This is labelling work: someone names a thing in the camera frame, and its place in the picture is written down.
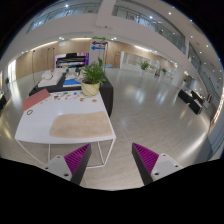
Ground black display table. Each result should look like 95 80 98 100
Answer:
28 68 115 118

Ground blue board on table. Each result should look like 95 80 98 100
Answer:
63 79 81 87

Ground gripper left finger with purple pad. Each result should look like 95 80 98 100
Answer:
43 144 91 185

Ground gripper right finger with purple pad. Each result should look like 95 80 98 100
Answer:
132 143 182 185

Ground red paper sheet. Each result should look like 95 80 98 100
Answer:
23 89 50 111

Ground distant potted plant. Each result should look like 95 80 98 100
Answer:
140 61 149 70

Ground beige towel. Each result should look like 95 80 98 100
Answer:
49 111 112 138

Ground black bench seats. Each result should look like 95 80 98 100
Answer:
178 90 203 115

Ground potted green plant striped pot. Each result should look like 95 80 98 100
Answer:
81 58 106 97

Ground directional sign pillar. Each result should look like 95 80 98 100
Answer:
89 37 108 63

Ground white architectural model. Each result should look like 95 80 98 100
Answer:
38 68 64 87

